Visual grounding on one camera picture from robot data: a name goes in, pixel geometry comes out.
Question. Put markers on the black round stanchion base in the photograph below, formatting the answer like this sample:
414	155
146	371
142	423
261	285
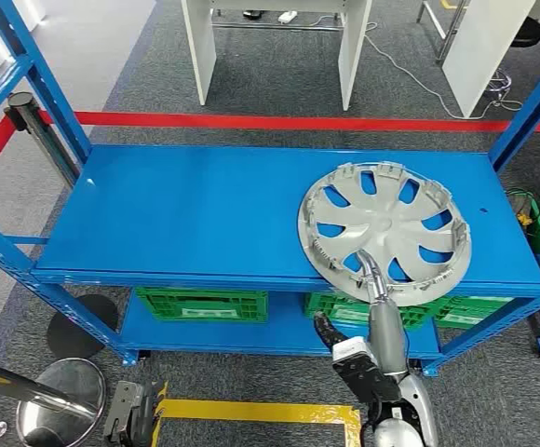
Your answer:
79	333

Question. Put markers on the grey plastic wheel cover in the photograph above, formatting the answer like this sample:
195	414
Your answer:
391	228

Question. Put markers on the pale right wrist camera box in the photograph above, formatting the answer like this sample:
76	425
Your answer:
350	350

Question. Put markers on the black topped stanchion post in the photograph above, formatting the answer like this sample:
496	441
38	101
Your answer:
20	111

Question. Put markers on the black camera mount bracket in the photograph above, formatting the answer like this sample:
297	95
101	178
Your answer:
368	385

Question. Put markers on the black rack caster wheel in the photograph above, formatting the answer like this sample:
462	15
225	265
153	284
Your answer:
144	356

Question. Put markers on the chrome stanchion post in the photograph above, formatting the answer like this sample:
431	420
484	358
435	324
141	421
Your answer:
18	385

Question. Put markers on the black stool chrome base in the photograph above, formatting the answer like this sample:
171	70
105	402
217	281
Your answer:
527	32

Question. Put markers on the chrome round stanchion base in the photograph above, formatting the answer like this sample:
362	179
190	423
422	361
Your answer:
74	376

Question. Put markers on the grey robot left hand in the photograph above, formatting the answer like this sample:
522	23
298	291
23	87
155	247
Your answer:
128	413

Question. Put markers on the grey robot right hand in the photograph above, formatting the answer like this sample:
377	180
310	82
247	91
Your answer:
387	336

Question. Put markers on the white desk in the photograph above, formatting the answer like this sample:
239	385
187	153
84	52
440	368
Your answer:
479	55
200	49

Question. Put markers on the yellow floor tape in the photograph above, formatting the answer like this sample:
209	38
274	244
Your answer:
251	410

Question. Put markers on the white power strip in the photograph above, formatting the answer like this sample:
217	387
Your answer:
288	16

